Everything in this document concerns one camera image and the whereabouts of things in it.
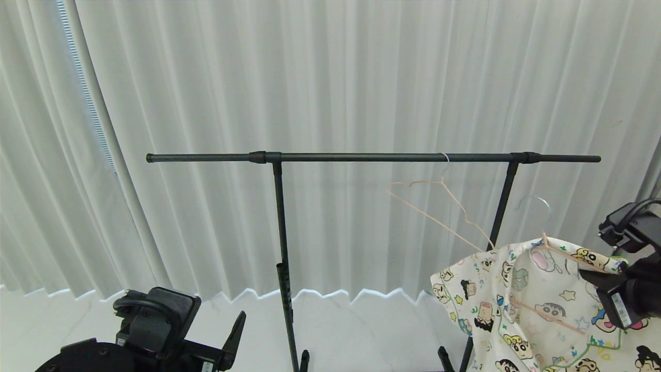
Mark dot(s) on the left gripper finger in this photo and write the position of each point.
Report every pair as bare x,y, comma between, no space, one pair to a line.
233,343

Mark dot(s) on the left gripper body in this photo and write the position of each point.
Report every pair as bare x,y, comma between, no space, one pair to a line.
196,359

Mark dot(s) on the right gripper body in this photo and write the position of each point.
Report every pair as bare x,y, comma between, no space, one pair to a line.
643,289

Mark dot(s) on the cream printed garment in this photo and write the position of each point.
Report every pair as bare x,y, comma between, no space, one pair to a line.
475,289

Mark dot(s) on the white curtain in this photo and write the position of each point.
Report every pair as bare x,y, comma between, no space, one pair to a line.
310,77

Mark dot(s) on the black clothes rack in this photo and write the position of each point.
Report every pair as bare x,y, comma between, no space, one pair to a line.
361,157

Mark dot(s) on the pink clothes hanger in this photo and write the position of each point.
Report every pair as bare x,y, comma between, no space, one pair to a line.
435,220
544,238

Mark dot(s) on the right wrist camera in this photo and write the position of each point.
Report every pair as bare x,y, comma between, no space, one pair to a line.
638,230

